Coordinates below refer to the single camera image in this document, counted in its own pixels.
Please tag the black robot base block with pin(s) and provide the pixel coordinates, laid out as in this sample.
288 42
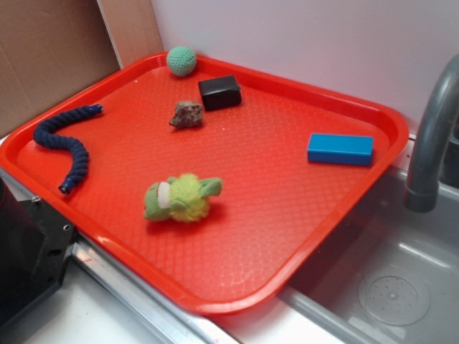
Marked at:
36 242

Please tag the red plastic tray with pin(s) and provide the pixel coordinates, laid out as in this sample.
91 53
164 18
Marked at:
275 208

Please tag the green plush toy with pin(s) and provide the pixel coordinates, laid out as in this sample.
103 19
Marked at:
184 199

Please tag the brown rough rock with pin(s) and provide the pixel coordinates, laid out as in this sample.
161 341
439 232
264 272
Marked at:
187 114

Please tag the black rectangular block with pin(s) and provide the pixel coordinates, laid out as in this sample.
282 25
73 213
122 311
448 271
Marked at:
220 92

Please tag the blue rectangular block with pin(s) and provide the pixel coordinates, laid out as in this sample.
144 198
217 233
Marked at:
340 149

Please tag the green crocheted ball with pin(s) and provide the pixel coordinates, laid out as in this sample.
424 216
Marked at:
181 61

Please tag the grey plastic sink basin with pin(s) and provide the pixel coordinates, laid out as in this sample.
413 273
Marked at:
384 275

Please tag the grey plastic faucet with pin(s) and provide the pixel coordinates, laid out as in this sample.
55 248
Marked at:
434 157

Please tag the brown cardboard panel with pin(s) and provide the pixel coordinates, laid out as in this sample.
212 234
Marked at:
51 50

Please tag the silver metal rail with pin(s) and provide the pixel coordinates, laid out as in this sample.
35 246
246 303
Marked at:
101 302

